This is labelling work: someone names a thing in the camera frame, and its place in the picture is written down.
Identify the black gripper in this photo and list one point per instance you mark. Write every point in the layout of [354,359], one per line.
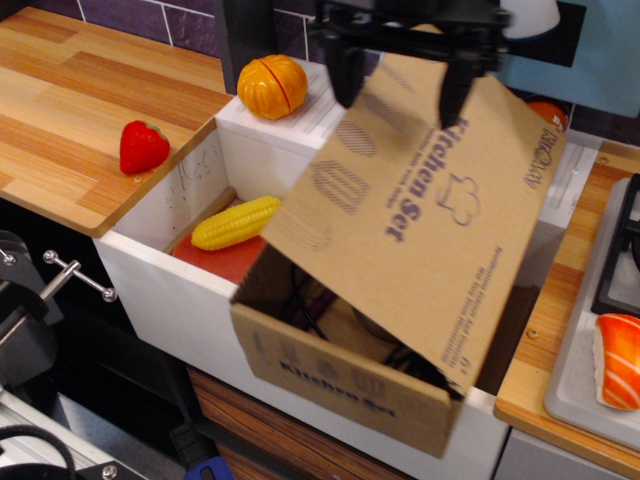
[468,35]

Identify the brown cardboard kitchen set box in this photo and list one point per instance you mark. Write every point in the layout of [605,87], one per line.
[389,264]

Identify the orange toy pumpkin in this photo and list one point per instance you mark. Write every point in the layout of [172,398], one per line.
[272,87]

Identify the white lamp shade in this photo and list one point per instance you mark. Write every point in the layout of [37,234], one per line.
[530,18]

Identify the orange toy can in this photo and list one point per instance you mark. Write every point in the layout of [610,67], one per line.
[551,111]

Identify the white toy sink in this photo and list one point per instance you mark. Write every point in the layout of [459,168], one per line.
[183,310]

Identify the yellow toy corn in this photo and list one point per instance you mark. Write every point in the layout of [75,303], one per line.
[235,225]

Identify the red toy plate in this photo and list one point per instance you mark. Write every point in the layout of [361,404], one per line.
[230,263]

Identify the red toy strawberry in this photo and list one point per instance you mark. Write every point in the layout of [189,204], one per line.
[142,147]

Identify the black stove grate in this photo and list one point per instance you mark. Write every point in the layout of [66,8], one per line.
[618,287]

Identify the salmon sushi toy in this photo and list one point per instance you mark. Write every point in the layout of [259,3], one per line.
[616,361]

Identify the grey stove tray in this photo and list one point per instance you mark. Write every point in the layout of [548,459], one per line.
[571,395]

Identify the black metal clamp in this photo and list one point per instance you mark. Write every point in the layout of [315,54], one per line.
[29,309]

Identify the blue handle tool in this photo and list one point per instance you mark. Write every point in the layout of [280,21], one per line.
[214,468]

